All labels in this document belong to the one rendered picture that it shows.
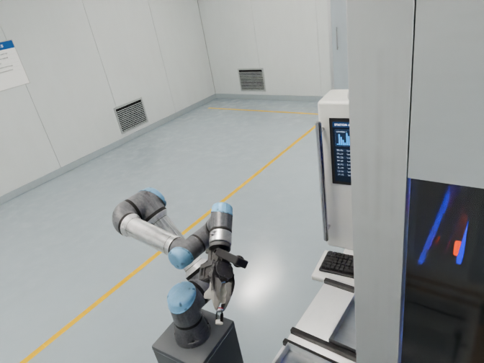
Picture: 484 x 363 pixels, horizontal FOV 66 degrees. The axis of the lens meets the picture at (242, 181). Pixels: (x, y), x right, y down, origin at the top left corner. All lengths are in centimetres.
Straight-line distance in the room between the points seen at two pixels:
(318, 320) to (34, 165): 502
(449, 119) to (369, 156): 9
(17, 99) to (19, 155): 74
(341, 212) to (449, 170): 139
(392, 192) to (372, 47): 16
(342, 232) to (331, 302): 43
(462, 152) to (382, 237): 15
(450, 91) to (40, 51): 577
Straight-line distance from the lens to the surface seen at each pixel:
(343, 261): 183
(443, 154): 43
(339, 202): 178
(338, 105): 159
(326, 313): 154
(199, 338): 162
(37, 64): 596
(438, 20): 40
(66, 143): 614
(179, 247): 128
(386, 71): 42
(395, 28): 41
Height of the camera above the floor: 202
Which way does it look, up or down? 27 degrees down
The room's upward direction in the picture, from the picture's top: 10 degrees counter-clockwise
